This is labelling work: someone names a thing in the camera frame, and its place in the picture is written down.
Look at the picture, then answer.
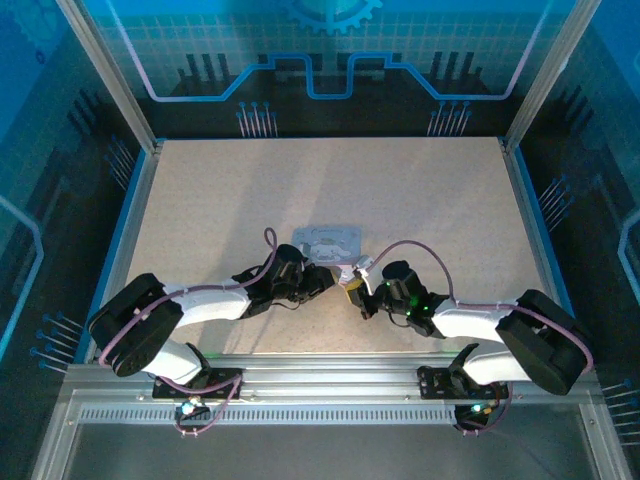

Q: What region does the cartoon dog tin box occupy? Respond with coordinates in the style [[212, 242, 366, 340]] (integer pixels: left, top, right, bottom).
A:
[[291, 223, 374, 290]]

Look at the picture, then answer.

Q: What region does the lit controller module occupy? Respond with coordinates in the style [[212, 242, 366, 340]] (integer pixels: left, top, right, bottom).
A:
[[453, 402, 494, 432], [174, 394, 209, 419]]

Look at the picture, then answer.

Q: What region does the blue circuit print backdrop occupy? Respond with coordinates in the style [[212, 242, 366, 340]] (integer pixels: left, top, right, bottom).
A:
[[82, 0, 576, 139]]

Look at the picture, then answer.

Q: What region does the aluminium mounting rail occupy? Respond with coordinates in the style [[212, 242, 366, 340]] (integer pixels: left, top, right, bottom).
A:
[[62, 351, 604, 404]]

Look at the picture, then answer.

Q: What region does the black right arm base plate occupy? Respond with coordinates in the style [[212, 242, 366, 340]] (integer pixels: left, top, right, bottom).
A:
[[416, 363, 510, 401]]

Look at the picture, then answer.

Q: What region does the slotted grey cable duct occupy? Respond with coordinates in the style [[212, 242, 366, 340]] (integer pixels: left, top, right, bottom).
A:
[[77, 407, 501, 426]]

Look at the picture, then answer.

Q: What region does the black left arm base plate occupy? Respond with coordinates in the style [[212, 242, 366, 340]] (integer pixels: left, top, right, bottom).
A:
[[151, 367, 245, 401]]

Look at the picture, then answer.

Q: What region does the aluminium side rail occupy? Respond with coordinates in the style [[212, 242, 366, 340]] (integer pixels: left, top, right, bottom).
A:
[[83, 139, 165, 362], [498, 137, 577, 362]]

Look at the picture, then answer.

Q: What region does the aluminium frame post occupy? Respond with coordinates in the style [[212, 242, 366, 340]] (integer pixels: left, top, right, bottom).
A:
[[53, 0, 165, 154], [501, 0, 605, 151]]

